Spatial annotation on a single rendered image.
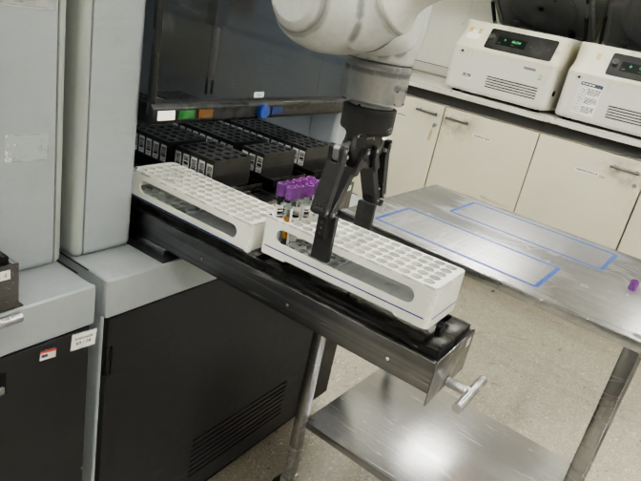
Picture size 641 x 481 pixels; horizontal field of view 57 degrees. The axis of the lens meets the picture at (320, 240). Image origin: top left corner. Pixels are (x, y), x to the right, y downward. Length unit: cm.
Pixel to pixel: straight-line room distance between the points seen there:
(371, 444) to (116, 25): 103
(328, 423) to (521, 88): 213
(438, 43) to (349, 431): 296
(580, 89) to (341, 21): 253
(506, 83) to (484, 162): 41
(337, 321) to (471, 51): 253
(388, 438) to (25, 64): 110
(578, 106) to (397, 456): 208
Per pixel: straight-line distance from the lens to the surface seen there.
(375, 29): 64
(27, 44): 92
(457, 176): 328
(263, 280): 92
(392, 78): 80
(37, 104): 94
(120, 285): 102
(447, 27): 399
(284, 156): 134
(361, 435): 148
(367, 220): 92
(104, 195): 105
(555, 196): 313
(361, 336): 84
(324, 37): 62
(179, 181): 109
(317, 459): 181
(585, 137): 313
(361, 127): 81
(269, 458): 178
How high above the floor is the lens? 121
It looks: 22 degrees down
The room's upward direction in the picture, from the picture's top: 12 degrees clockwise
